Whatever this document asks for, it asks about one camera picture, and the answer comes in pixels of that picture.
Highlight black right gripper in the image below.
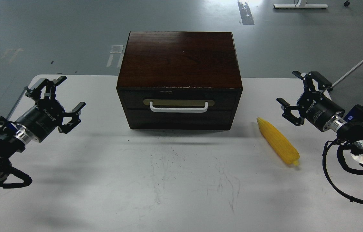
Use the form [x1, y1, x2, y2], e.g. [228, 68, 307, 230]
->
[276, 71, 345, 132]

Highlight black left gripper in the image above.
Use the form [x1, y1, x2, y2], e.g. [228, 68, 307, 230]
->
[15, 76, 86, 142]

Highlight yellow corn cob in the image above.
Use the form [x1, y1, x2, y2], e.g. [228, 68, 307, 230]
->
[256, 117, 300, 166]

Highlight wooden drawer with white handle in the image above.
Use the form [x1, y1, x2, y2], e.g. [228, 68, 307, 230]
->
[118, 90, 238, 111]

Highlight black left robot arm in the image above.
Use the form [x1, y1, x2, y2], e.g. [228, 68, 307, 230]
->
[0, 76, 85, 189]

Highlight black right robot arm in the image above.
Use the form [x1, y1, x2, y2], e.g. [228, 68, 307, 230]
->
[277, 71, 363, 175]

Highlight dark wooden drawer cabinet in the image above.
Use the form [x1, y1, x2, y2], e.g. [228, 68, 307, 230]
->
[116, 31, 243, 130]

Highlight white table leg base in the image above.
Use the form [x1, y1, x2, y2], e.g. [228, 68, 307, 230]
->
[273, 0, 328, 9]

